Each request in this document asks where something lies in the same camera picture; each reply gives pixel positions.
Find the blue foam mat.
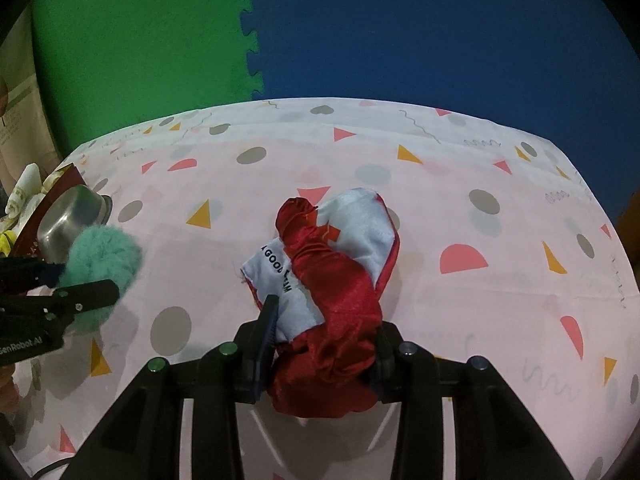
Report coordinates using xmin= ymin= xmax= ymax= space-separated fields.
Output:
xmin=241 ymin=0 xmax=639 ymax=216

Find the black cable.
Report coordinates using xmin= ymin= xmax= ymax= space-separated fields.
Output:
xmin=27 ymin=458 xmax=72 ymax=480

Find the yellow soft toy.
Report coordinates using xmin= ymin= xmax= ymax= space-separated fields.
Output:
xmin=0 ymin=230 xmax=16 ymax=257

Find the cream patterned cloth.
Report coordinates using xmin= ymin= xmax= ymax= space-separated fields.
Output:
xmin=6 ymin=162 xmax=63 ymax=236

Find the standing poster banner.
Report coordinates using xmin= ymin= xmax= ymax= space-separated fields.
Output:
xmin=0 ymin=6 xmax=62 ymax=194

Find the pink patterned tablecloth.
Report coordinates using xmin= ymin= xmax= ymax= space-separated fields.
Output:
xmin=12 ymin=99 xmax=639 ymax=479

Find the green foam mat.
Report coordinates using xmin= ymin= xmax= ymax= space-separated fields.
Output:
xmin=32 ymin=0 xmax=264 ymax=155

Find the red white satin pouch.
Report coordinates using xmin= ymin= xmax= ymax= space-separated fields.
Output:
xmin=241 ymin=188 xmax=400 ymax=418

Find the gold metal tin box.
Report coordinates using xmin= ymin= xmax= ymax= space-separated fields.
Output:
xmin=10 ymin=162 xmax=85 ymax=258

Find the stainless steel bowl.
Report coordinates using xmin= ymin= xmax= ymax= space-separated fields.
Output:
xmin=37 ymin=184 xmax=113 ymax=263

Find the teal fluffy scrunchie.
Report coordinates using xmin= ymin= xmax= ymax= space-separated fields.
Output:
xmin=56 ymin=224 xmax=144 ymax=334

